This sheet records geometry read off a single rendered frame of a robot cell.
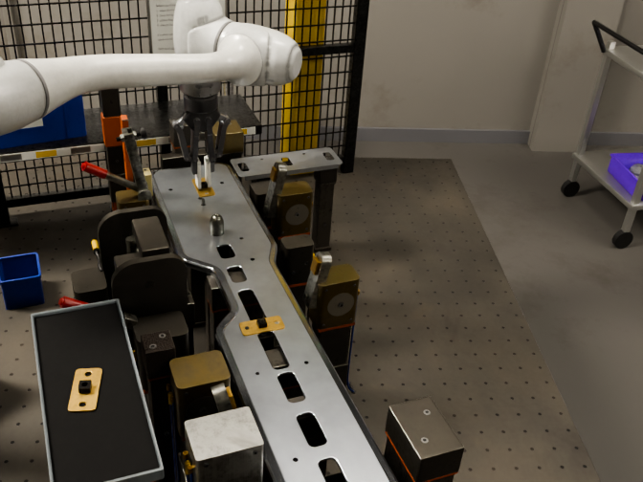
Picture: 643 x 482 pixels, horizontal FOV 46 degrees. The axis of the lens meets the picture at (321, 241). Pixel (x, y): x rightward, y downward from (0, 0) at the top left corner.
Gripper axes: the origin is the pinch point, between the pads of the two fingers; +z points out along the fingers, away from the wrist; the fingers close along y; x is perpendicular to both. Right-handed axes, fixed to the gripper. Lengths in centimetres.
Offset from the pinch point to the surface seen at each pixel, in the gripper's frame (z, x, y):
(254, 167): 8.9, 14.3, 16.9
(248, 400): 8, -65, -8
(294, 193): 4.4, -7.9, 20.0
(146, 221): -10.1, -32.7, -18.4
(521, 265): 109, 70, 161
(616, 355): 109, 7, 163
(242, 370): 9, -57, -7
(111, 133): 1.5, 28.4, -16.9
